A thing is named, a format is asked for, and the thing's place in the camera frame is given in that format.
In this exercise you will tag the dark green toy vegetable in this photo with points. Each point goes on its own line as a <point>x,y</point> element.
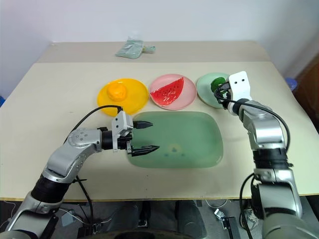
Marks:
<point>215,83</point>

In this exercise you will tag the large green rectangular tray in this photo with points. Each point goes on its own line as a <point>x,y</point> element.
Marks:
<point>187,132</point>

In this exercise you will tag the pink round plate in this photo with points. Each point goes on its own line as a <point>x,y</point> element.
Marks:
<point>159,83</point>

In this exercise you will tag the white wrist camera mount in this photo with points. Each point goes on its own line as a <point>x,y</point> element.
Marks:
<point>121,122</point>
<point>240,87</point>

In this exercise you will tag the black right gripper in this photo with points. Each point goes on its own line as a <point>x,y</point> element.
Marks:
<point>225,92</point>

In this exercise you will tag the small grey box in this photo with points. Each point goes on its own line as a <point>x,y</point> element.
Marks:
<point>67,217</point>

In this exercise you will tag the yellow round plate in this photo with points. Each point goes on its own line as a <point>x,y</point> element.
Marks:
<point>135,93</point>

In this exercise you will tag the clear plastic bag, green contents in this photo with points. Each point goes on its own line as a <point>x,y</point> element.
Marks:
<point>129,49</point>

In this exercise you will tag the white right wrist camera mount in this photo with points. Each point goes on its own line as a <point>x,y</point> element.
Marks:
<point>240,87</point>

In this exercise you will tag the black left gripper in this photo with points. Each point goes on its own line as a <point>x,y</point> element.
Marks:
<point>124,143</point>

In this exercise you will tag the blue object at edge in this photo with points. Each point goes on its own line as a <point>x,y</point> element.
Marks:
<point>1,101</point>

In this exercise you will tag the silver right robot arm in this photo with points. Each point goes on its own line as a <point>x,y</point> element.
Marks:
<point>264,129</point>

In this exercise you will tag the small crumpled plastic bag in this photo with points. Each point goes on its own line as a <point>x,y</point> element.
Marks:
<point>149,49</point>

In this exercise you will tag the red watermelon slice toy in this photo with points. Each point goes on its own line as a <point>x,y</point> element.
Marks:
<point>169,94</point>

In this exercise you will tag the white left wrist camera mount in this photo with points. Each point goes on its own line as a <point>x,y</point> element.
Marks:
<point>121,122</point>

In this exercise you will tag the blue round object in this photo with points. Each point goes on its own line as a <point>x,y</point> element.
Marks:
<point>292,85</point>

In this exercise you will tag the brown wooden furniture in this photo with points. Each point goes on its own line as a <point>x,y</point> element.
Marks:
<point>309,84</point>

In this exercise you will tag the orange toy fruit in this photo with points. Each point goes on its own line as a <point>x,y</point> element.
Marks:
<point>116,92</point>

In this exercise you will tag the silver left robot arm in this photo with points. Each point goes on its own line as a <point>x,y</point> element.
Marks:
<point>74,147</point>

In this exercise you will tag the light green round plate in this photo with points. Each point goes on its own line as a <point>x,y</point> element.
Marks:
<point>203,89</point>

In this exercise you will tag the black bracket with white connector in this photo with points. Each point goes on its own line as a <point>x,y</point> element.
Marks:
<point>228,222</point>

